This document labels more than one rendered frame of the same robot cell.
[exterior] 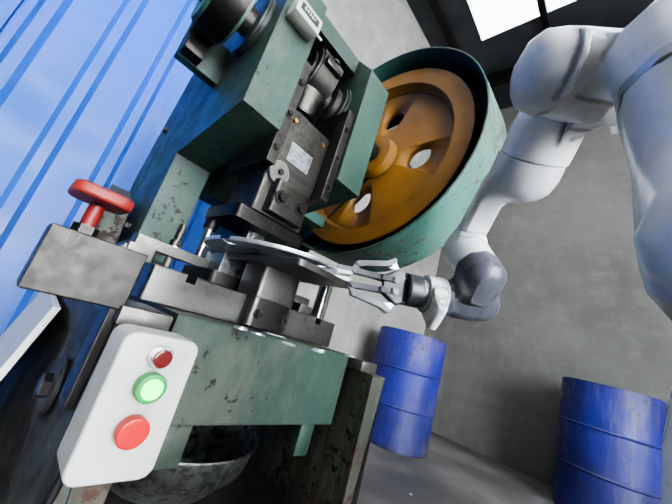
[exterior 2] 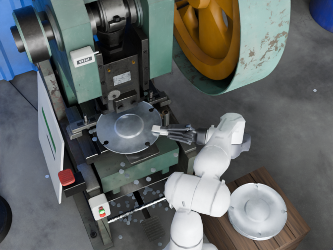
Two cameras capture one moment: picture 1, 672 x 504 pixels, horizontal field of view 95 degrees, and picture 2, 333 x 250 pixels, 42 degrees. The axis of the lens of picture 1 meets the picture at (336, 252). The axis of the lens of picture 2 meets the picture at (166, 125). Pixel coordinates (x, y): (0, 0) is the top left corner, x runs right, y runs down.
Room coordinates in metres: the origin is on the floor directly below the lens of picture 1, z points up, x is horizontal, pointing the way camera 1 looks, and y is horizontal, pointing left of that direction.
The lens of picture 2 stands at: (-0.33, -0.36, 2.38)
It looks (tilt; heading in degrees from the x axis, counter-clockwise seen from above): 55 degrees down; 17
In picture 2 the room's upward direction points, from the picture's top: 2 degrees clockwise
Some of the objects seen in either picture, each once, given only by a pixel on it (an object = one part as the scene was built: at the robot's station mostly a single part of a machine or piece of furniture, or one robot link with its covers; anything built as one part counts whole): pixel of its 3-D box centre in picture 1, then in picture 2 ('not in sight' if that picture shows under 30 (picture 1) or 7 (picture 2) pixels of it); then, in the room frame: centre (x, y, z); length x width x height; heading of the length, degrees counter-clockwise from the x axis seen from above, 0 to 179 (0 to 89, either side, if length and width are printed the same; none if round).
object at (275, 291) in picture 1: (275, 296); (134, 143); (0.63, 0.09, 0.72); 0.25 x 0.14 x 0.14; 44
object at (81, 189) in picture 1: (89, 220); (67, 180); (0.36, 0.29, 0.72); 0.07 x 0.06 x 0.08; 44
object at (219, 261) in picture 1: (240, 271); not in sight; (0.75, 0.21, 0.76); 0.15 x 0.09 x 0.05; 134
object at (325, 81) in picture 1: (302, 103); (109, 25); (0.76, 0.21, 1.27); 0.21 x 0.12 x 0.34; 44
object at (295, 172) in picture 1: (285, 170); (118, 75); (0.73, 0.18, 1.04); 0.17 x 0.15 x 0.30; 44
